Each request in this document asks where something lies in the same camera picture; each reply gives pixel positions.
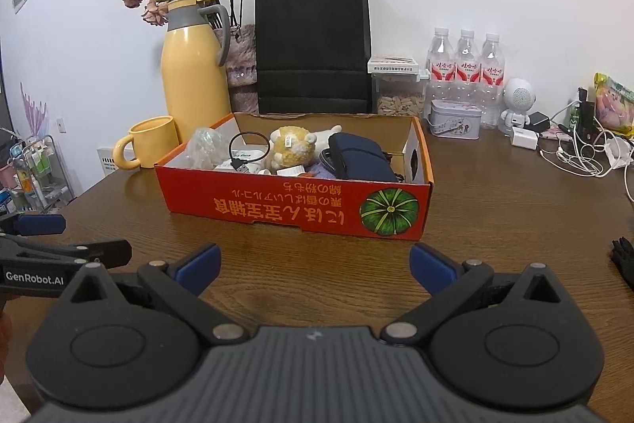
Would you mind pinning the yellow thermos jug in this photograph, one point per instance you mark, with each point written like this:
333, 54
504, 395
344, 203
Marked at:
195, 76

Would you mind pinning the red cardboard box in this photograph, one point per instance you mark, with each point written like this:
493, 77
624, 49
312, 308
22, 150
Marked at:
297, 210

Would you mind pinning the navy zip pouch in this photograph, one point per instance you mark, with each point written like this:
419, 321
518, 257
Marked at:
359, 158

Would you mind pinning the iridescent crinkled plastic bag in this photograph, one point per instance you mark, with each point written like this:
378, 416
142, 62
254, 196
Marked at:
205, 148

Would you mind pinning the black glove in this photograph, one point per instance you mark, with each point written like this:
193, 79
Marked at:
625, 259

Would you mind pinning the white robot toy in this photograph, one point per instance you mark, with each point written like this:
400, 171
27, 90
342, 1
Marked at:
517, 96

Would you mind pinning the white wall socket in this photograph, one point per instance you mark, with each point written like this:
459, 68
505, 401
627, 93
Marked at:
62, 124

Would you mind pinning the clear sunflower seed container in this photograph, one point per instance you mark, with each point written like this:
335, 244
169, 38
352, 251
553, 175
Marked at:
398, 101

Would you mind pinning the white charger block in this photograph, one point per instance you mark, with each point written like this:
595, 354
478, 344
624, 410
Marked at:
525, 138

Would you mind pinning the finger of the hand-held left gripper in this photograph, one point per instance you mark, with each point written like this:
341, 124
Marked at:
99, 252
39, 225

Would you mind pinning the black paper bag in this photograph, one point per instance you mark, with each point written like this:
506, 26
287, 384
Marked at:
312, 46

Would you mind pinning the purple flower wall decal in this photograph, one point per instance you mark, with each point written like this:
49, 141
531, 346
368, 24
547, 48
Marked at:
32, 111

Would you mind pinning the yellow snack bag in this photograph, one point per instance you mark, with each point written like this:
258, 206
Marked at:
616, 103

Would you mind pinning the pink fuzzy vase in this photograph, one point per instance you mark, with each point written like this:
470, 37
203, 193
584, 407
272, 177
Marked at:
242, 66

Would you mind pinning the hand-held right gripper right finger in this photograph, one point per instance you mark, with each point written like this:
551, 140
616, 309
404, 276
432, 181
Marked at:
433, 267

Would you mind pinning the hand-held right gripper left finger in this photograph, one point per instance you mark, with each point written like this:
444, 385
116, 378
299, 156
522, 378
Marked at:
198, 267

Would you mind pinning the small green bottle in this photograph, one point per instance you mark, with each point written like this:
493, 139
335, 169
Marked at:
574, 118

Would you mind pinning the purple knit cloth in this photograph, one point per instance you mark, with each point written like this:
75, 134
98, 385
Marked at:
319, 171

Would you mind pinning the black power adapter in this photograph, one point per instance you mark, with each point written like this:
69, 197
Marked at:
539, 120

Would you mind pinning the yellow white plush toy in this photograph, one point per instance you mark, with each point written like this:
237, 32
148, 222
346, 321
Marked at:
292, 145

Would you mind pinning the white labelled panel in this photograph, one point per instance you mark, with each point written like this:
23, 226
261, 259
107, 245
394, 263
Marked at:
106, 161

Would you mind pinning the clear cotton swab box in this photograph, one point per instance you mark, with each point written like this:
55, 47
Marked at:
247, 154

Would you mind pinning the yellow ceramic mug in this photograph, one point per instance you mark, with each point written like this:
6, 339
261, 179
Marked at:
153, 140

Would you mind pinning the flat white box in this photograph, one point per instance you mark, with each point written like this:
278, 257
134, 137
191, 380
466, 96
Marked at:
394, 63

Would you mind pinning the grey printed tin box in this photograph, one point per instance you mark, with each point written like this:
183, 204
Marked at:
453, 120

